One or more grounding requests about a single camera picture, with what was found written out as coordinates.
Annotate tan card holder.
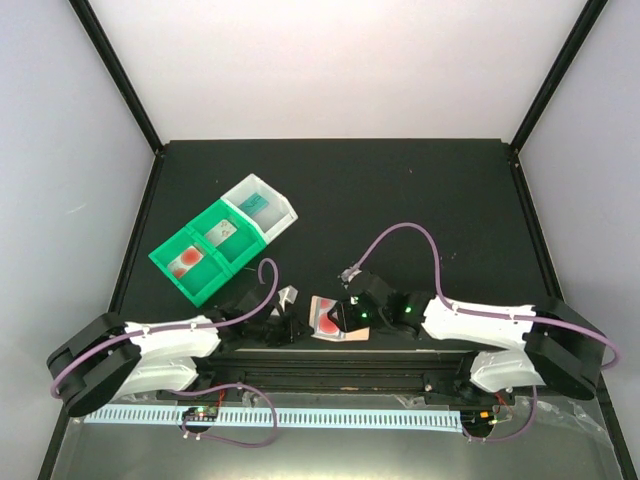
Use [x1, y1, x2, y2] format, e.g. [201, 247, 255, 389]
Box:
[308, 296, 370, 343]

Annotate red dot credit card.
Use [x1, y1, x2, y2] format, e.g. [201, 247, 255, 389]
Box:
[316, 298, 339, 336]

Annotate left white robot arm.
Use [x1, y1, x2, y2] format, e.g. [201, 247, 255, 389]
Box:
[46, 286, 297, 418]

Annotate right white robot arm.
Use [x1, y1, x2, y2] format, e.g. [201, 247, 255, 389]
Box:
[327, 270, 605, 403]

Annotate floral card in bin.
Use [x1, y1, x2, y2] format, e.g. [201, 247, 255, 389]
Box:
[205, 219, 237, 247]

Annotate red dot card in bin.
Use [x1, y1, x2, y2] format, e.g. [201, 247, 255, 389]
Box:
[167, 245, 205, 279]

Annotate teal card in bin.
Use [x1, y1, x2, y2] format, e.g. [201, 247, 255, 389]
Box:
[239, 193, 269, 217]

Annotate green bin near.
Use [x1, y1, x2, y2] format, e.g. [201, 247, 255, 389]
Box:
[148, 227, 232, 307]

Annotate green bin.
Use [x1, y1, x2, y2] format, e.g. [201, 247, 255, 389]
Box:
[187, 199, 266, 274]
[148, 227, 232, 307]

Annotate green bin middle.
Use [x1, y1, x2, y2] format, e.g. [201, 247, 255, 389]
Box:
[187, 199, 266, 274]

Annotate left controller board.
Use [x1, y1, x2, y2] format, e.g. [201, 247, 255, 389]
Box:
[182, 406, 219, 422]

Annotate controller board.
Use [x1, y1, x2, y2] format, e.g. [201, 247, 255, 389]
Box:
[460, 410, 513, 426]
[182, 406, 219, 422]

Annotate white translucent bin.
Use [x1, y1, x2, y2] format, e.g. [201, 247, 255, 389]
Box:
[221, 174, 298, 244]

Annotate right controller board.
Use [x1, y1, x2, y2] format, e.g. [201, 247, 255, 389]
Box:
[460, 410, 513, 426]

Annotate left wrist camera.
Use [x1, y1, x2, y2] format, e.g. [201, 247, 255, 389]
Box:
[271, 285, 298, 317]

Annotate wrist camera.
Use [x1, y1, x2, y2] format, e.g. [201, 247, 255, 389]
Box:
[271, 285, 298, 317]
[339, 265, 361, 284]

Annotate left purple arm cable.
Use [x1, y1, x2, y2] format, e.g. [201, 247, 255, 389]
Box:
[51, 257, 279, 399]

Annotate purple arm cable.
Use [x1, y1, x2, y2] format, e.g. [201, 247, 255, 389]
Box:
[51, 257, 279, 399]
[352, 222, 621, 369]

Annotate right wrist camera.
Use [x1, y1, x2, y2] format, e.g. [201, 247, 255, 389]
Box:
[339, 265, 361, 284]

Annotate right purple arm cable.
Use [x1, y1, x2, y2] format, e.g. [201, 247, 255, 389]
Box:
[352, 222, 621, 369]

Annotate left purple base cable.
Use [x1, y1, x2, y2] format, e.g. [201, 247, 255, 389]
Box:
[180, 380, 279, 447]

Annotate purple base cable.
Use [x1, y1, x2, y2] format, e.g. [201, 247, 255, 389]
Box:
[462, 384, 539, 445]
[180, 380, 279, 447]

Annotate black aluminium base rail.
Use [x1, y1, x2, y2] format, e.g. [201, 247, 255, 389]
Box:
[186, 349, 513, 408]

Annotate white slotted cable duct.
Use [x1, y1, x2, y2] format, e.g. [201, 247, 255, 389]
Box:
[84, 404, 462, 433]

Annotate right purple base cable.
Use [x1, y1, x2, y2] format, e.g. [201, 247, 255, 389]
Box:
[462, 384, 539, 445]

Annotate right black frame post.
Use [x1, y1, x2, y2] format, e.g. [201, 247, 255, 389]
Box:
[509, 0, 609, 149]

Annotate black frame post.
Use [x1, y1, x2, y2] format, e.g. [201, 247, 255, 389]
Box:
[509, 0, 609, 149]
[68, 0, 163, 154]

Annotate left black frame post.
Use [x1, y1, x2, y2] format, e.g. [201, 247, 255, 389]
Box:
[68, 0, 163, 154]

